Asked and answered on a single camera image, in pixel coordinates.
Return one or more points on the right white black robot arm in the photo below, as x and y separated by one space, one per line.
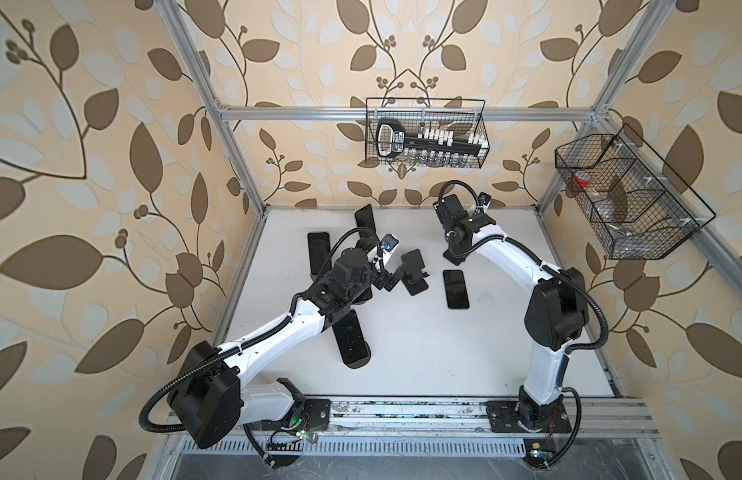
561 316

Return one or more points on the black phone stand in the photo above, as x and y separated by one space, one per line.
455 290

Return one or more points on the black square stand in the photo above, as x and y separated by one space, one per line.
414 276
454 257

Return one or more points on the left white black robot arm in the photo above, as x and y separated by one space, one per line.
214 393

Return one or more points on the black phone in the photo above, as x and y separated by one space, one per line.
349 337
319 246
364 297
365 222

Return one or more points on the black phone far left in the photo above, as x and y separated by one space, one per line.
319 246

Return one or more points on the black wire basket back wall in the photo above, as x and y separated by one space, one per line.
462 116

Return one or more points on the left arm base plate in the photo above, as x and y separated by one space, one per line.
312 414

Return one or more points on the black wire basket right wall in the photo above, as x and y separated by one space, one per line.
639 205

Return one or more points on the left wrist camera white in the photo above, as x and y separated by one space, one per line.
389 244

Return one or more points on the grey round stand front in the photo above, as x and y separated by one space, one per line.
359 361

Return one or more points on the black phone middle left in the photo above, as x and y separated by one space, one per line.
364 297

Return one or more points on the black tool with vials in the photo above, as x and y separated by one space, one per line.
391 139

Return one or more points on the black phone near front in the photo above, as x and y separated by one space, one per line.
349 337

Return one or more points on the black wire basket wall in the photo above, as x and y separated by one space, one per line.
639 205
462 116

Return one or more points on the black phone far centre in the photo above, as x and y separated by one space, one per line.
365 222

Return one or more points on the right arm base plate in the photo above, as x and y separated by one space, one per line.
509 416

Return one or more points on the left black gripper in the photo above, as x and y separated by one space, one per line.
389 282

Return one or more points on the aluminium rail front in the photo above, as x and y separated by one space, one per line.
602 418

